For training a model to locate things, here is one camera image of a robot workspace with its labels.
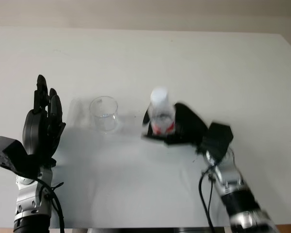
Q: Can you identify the clear water bottle white cap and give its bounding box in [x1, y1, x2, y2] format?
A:
[147, 86, 177, 135]

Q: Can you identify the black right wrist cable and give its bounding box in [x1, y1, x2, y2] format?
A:
[198, 167, 218, 233]

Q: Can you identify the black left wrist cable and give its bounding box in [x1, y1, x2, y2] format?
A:
[16, 169, 65, 233]

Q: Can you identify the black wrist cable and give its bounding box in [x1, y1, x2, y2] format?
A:
[16, 169, 65, 233]
[198, 167, 218, 233]

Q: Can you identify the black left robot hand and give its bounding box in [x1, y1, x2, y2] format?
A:
[22, 74, 66, 168]

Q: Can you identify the clear plastic cup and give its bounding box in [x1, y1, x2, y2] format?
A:
[89, 96, 119, 134]

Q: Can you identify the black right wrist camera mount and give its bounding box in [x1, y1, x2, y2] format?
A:
[200, 122, 234, 161]

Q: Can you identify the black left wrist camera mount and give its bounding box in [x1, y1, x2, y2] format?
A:
[0, 136, 42, 177]

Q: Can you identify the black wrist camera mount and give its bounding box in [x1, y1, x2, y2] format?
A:
[0, 136, 42, 177]
[200, 122, 234, 161]

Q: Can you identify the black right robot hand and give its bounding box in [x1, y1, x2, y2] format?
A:
[141, 102, 208, 149]

